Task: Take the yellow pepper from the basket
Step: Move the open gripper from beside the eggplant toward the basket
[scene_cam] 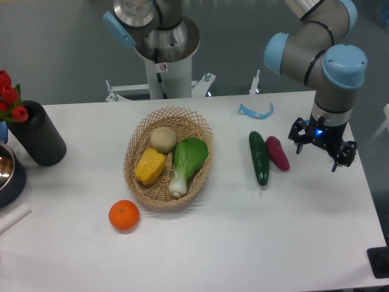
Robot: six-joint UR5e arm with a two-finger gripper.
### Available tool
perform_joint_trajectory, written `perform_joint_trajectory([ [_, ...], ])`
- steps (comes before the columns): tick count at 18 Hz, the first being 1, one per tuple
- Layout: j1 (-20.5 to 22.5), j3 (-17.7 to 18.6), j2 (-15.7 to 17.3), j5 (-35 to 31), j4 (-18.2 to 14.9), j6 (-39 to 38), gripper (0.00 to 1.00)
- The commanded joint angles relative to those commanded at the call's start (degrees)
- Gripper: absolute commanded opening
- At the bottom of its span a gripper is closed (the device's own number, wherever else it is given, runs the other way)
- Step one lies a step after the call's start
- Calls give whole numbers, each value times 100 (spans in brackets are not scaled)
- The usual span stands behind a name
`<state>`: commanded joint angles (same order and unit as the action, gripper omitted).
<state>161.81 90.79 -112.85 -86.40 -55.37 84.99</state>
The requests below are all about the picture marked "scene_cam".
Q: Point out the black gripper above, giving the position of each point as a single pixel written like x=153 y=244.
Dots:
x=325 y=130

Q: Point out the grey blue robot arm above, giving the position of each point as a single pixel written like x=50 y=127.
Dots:
x=315 y=58

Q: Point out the silver robot base column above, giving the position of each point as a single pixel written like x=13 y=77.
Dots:
x=163 y=37

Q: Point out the woven wicker basket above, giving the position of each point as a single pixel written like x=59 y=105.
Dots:
x=186 y=123

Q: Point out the yellow bell pepper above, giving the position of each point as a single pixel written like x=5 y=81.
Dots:
x=150 y=166

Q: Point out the purple sweet potato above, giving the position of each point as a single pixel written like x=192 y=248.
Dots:
x=277 y=154

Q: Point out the dark green cucumber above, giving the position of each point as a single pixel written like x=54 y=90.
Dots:
x=260 y=159

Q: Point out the blue white tape strip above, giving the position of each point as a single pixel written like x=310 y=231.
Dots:
x=244 y=111

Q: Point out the black device at edge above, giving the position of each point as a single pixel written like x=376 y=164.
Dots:
x=378 y=258

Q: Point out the green bok choy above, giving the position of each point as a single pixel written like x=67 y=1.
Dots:
x=188 y=157

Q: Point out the beige round potato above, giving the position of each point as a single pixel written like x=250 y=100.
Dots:
x=163 y=139

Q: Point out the orange tangerine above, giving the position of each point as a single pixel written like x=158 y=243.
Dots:
x=124 y=215

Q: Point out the black cylindrical vase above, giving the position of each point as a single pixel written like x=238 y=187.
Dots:
x=39 y=136

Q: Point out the black metal bowl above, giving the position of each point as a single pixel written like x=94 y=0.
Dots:
x=13 y=176

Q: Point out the red artificial tulips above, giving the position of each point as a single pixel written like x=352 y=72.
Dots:
x=12 y=108

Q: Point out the white paper roll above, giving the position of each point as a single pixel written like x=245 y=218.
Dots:
x=14 y=216

